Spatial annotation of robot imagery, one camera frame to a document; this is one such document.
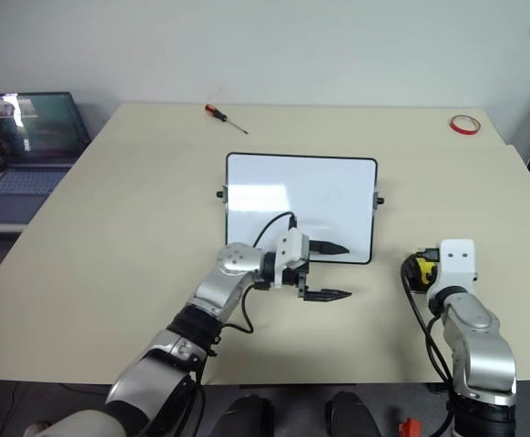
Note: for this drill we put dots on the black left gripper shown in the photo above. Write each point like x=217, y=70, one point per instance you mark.
x=301, y=280

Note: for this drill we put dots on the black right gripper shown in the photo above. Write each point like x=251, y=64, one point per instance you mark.
x=428, y=254

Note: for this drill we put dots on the yellow and black board eraser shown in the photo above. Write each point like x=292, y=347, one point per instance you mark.
x=423, y=268

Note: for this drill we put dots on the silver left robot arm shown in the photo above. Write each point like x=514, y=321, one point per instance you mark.
x=228, y=282

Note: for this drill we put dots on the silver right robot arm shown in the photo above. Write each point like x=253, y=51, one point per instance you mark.
x=479, y=337

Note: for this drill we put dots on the black-framed tabletop whiteboard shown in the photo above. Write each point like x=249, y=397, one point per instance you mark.
x=301, y=200

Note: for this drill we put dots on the red tape roll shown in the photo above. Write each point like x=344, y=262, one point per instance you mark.
x=460, y=127

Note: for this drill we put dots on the dark rounded shape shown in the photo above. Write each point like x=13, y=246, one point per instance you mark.
x=353, y=416
x=247, y=419

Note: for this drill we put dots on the small red object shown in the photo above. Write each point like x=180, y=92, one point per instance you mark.
x=410, y=429

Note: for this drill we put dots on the open dark laptop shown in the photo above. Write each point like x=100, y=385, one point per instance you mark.
x=33, y=132

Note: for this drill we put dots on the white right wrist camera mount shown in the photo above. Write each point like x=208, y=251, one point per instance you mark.
x=456, y=268

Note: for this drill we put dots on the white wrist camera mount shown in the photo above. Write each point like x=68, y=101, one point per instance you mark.
x=292, y=248
x=456, y=268

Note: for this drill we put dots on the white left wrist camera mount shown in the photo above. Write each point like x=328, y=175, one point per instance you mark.
x=292, y=248

